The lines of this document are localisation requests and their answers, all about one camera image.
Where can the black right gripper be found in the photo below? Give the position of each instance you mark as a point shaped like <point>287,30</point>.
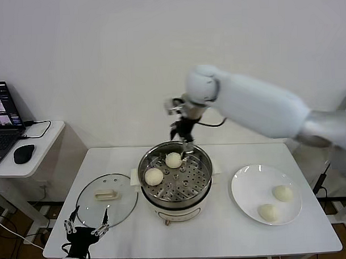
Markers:
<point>186,128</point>

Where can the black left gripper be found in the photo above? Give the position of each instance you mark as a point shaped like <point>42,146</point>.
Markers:
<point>78,240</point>

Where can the white steamed baozi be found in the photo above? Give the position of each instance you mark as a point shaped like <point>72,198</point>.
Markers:
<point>173,160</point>
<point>154,177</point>
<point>268,213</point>
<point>282,193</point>

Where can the round glass pot lid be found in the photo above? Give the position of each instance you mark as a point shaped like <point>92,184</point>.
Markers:
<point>116,205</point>

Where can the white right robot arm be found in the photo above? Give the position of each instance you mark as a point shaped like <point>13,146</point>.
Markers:
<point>260,109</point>

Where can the perforated steel steamer basket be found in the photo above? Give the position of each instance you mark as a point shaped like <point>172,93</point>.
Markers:
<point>195,185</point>

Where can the cream electric pot base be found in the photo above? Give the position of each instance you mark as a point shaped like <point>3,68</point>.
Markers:
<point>176,211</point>

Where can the white round plate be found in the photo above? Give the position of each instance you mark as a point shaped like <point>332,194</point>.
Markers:
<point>254,189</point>

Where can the white side table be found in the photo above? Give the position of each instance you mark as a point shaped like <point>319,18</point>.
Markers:
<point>45,145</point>

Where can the black computer mouse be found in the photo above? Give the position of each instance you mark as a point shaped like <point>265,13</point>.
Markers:
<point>23,154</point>

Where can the black open laptop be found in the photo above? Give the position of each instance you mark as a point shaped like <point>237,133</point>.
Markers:
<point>1,141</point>

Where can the white wall socket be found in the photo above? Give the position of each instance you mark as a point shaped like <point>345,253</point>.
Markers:
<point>44,185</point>

